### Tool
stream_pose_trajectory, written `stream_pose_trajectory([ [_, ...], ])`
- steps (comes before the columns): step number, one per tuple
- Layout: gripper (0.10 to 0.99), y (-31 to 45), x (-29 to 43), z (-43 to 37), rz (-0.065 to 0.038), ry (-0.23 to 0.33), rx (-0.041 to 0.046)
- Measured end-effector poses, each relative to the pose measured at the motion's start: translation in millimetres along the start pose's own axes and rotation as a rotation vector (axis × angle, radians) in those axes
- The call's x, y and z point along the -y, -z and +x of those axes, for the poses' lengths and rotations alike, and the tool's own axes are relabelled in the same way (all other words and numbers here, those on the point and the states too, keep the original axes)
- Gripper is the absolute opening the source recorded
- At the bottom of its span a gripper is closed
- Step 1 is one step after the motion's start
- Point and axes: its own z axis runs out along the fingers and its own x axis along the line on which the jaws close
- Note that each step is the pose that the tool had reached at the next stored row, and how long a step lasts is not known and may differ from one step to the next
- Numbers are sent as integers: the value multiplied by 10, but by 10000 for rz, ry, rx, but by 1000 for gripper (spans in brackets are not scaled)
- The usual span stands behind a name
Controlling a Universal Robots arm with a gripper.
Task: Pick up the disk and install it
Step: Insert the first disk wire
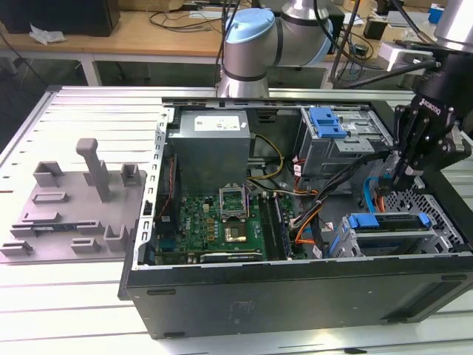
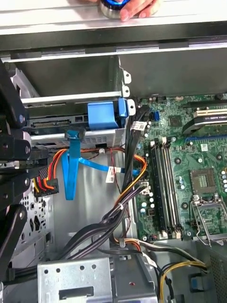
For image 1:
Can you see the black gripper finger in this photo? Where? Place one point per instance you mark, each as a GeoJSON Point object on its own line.
{"type": "Point", "coordinates": [400, 129]}
{"type": "Point", "coordinates": [439, 155]}

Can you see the hard disk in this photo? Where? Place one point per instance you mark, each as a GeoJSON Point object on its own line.
{"type": "Point", "coordinates": [364, 221]}

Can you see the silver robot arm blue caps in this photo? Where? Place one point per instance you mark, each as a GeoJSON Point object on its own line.
{"type": "Point", "coordinates": [255, 48]}

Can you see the metal disk bay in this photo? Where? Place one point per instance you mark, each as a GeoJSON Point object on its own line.
{"type": "Point", "coordinates": [441, 236]}

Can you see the metal drive cage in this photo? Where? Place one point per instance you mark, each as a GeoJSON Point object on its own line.
{"type": "Point", "coordinates": [332, 155]}

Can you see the blue cage latch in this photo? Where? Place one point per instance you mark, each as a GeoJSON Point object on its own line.
{"type": "Point", "coordinates": [325, 122]}

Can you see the blue cardboard box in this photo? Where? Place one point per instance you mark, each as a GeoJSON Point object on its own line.
{"type": "Point", "coordinates": [438, 13]}

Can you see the wooden desk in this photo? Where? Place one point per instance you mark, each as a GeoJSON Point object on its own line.
{"type": "Point", "coordinates": [374, 43]}
{"type": "Point", "coordinates": [129, 37]}

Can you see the small black box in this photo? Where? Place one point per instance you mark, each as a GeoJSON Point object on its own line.
{"type": "Point", "coordinates": [375, 29]}

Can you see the RAM stick blue label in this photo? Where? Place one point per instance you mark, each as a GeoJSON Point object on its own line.
{"type": "Point", "coordinates": [282, 225]}

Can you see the black RAM slot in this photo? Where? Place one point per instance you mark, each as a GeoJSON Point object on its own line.
{"type": "Point", "coordinates": [265, 225]}
{"type": "Point", "coordinates": [271, 225]}
{"type": "Point", "coordinates": [276, 225]}

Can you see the grey Dell power supply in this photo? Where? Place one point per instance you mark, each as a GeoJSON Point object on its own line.
{"type": "Point", "coordinates": [210, 148]}

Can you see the CPU socket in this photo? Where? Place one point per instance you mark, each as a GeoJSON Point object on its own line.
{"type": "Point", "coordinates": [235, 234]}

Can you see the black open PC case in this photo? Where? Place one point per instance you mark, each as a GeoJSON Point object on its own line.
{"type": "Point", "coordinates": [295, 296]}

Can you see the black graphics card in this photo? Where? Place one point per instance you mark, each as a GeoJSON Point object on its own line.
{"type": "Point", "coordinates": [229, 257]}

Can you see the green Dell motherboard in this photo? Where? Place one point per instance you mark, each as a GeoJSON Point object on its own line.
{"type": "Point", "coordinates": [199, 236]}

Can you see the grey parts rack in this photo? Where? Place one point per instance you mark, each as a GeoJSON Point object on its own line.
{"type": "Point", "coordinates": [74, 214]}

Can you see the large black box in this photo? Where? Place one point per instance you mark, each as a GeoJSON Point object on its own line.
{"type": "Point", "coordinates": [55, 16]}

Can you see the dark RAM stick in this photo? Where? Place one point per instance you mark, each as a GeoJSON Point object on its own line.
{"type": "Point", "coordinates": [48, 228]}

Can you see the crumpled white plastic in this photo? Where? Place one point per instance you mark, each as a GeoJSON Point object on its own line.
{"type": "Point", "coordinates": [46, 35]}

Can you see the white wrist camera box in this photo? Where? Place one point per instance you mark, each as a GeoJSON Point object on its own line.
{"type": "Point", "coordinates": [397, 55]}

